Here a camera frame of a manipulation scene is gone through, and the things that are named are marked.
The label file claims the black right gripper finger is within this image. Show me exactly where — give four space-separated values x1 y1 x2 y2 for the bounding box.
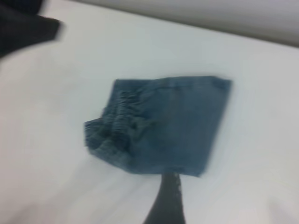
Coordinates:
142 172 187 224

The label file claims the blue denim jeans basketball print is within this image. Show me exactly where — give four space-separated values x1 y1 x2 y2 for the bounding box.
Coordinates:
83 75 232 178

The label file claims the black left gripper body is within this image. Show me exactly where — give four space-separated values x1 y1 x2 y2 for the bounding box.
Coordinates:
0 0 64 59

